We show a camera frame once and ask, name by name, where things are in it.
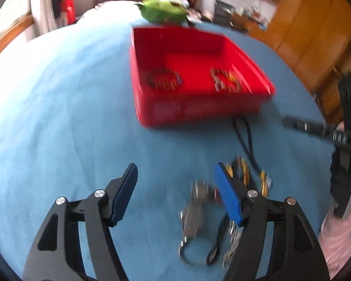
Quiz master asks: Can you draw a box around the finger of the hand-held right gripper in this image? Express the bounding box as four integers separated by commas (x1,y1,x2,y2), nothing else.
282,116,351,153

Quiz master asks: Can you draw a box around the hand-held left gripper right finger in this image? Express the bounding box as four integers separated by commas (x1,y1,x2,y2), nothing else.
213,162,330,281

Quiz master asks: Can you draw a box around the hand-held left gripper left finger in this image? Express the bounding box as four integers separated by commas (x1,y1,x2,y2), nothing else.
23,162,139,281

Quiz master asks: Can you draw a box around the silver chain with key ring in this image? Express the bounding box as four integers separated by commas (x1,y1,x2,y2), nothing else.
177,178,215,267

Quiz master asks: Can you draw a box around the black cord gold bead necklace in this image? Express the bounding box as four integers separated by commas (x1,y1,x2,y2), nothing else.
226,116,273,197

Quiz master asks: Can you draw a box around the thin black cord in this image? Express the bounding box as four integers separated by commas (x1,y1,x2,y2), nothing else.
206,214,230,266

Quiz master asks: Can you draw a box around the silver chain necklace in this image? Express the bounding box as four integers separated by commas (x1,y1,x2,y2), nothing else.
222,219,244,270

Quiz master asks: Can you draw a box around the red cardboard box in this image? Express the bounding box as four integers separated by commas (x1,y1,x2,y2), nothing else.
129,26,276,128

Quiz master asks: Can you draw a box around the wooden wardrobe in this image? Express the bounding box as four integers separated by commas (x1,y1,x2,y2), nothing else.
247,0,351,123

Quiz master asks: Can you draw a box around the blue blanket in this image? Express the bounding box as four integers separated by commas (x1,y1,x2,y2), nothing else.
0,0,343,281

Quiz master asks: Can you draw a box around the person's pink clothing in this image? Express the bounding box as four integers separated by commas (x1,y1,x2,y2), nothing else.
318,202,351,278

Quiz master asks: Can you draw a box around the black crate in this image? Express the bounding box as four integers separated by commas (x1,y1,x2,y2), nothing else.
213,0,234,21

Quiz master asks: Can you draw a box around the green plush toy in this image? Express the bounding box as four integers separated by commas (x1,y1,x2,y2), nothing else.
135,0,190,26

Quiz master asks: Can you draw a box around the red garment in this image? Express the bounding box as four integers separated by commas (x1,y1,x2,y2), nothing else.
61,0,77,26

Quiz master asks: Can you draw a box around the wooden framed window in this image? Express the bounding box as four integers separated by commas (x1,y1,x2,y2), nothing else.
0,0,33,62

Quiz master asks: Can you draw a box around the gold and white bracelet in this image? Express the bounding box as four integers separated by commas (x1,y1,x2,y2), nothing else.
210,68,242,92

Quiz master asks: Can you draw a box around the dark beaded bracelet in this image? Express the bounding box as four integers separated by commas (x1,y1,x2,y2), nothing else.
146,68,183,89

